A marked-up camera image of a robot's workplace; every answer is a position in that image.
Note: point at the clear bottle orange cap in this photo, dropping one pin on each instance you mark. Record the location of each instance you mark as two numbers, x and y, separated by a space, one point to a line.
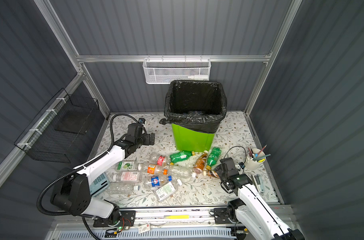
152 169

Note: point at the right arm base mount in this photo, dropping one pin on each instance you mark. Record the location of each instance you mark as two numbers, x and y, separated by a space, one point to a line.
225 215

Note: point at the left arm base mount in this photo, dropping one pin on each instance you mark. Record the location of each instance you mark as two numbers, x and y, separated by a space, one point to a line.
116 219

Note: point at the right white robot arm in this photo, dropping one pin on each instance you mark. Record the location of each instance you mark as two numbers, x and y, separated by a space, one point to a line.
249 208

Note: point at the teal pencil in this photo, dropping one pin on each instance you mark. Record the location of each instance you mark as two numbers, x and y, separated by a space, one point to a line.
262 157

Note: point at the clear bottle green lime label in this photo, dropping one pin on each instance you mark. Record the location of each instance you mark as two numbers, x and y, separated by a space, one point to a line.
126 166

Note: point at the clear ribbed empty bottle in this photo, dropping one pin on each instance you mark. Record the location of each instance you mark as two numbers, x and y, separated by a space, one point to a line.
123 188

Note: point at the green bottle yellow cap left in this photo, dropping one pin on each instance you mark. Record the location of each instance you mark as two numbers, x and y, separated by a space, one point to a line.
181 156

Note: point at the brown Nescafe bottle upright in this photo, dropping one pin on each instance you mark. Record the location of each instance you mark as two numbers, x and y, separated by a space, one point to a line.
200 163

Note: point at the clear bottle red label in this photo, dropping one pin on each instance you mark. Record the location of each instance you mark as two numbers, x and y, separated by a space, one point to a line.
159 159

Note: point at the black wire wall basket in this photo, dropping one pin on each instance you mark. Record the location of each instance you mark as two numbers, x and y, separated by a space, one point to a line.
61 134

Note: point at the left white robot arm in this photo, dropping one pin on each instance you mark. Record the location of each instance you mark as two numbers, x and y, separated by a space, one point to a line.
72 192

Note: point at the grey stapler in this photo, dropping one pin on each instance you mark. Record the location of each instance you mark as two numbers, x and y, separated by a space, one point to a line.
258 183

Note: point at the black bin liner bag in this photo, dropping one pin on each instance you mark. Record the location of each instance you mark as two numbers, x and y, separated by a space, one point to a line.
196 105

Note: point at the white wire wall basket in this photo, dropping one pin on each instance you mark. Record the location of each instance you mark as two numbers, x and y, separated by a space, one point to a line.
164 71

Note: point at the Pepsi label clear bottle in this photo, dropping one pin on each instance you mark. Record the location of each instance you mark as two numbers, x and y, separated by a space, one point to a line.
153 182

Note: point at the white tube in basket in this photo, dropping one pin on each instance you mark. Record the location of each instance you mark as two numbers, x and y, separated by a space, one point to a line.
198 77

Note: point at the green bottle near bin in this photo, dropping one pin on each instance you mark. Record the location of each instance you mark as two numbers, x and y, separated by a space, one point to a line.
213 157

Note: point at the white tag on rail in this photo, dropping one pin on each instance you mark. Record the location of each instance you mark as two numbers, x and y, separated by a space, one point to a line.
144 228

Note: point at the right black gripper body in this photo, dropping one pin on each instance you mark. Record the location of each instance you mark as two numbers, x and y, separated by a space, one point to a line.
223 176

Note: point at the clear bottle pink label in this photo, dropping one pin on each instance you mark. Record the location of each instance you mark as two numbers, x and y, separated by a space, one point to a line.
127 177

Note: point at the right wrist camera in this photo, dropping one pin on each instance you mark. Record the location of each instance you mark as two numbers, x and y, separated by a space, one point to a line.
240 166

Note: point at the clear crumpled bottle centre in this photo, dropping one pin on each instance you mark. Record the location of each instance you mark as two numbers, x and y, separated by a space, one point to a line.
180 172

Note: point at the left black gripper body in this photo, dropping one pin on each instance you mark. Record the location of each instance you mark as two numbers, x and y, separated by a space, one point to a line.
145 140

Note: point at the clear bottle white green label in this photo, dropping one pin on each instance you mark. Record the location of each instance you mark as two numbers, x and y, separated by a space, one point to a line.
165 191

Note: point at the green plastic waste bin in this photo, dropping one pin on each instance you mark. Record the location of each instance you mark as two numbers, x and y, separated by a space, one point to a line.
189 140

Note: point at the white cup pencil holder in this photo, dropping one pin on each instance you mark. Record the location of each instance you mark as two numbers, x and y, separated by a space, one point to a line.
251 164

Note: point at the brown Nescafe bottle lying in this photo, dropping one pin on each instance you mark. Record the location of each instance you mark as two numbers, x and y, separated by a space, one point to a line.
210 173

